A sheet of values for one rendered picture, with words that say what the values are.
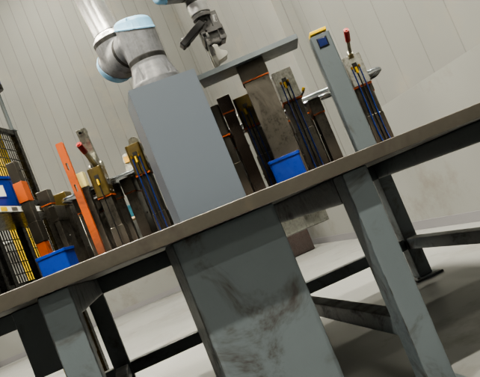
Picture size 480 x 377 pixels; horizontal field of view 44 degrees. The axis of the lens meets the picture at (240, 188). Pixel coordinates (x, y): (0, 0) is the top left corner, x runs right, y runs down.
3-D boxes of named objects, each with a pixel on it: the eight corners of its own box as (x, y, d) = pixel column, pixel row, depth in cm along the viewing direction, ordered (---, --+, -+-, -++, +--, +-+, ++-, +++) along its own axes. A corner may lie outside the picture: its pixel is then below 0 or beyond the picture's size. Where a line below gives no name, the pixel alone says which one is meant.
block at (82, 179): (118, 257, 237) (84, 171, 239) (116, 258, 233) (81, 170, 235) (110, 260, 237) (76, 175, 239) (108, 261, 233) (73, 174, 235)
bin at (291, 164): (308, 176, 204) (297, 152, 204) (309, 175, 194) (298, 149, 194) (278, 188, 205) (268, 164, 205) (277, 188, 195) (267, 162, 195)
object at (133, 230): (145, 247, 249) (119, 182, 250) (142, 247, 245) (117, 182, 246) (129, 253, 249) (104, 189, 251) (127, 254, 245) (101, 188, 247)
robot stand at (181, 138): (247, 197, 169) (194, 67, 171) (181, 224, 165) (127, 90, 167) (235, 205, 189) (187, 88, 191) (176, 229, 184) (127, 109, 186)
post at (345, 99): (376, 149, 212) (327, 35, 214) (380, 146, 204) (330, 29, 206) (356, 157, 212) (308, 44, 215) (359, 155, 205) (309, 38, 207)
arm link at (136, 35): (138, 52, 171) (121, 9, 172) (120, 72, 181) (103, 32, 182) (173, 47, 178) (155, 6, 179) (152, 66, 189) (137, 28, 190)
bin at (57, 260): (84, 269, 209) (74, 245, 209) (73, 272, 199) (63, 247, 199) (54, 280, 209) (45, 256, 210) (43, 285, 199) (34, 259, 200)
